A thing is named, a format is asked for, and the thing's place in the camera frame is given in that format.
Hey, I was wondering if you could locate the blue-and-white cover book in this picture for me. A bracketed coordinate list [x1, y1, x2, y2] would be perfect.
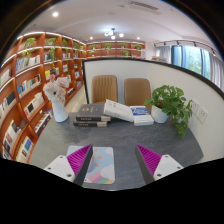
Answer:
[129, 105, 155, 127]

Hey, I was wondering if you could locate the white ceiling air vent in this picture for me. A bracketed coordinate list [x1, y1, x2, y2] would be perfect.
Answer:
[128, 0, 159, 13]

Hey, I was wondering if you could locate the pastel sun-print mouse pad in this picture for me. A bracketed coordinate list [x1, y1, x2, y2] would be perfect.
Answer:
[65, 145, 116, 185]

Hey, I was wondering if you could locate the dark navy hardcover book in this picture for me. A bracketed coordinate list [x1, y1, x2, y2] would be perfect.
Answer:
[75, 103, 112, 123]
[72, 119, 108, 128]

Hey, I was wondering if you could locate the window with grey curtains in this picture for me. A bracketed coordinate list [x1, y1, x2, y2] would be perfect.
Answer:
[154, 39, 224, 91]

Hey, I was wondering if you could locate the orange wooden bookshelf unit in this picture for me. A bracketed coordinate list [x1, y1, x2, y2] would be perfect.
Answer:
[0, 31, 147, 164]

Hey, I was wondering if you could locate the white wall power outlet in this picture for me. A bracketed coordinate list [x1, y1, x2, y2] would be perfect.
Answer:
[196, 105, 209, 125]
[189, 98, 200, 115]

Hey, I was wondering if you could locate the white vase with pink flowers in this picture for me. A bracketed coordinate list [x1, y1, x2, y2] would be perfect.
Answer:
[42, 73, 70, 123]

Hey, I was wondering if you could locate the multi-bulb ceiling lamp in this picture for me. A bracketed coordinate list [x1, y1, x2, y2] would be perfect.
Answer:
[103, 28, 125, 41]

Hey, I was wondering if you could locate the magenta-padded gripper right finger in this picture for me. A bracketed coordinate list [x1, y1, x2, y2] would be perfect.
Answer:
[134, 143, 184, 185]

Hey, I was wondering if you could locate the thick white book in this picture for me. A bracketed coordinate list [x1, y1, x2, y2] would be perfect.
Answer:
[103, 98, 135, 123]

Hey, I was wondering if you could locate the tan padded chair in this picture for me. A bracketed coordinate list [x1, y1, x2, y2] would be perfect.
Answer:
[124, 77, 152, 111]
[91, 74, 118, 105]

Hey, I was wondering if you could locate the green plant in white pot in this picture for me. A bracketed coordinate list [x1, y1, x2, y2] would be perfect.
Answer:
[144, 84, 193, 140]

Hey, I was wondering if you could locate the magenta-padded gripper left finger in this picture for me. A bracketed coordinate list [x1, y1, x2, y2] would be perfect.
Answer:
[43, 143, 94, 187]

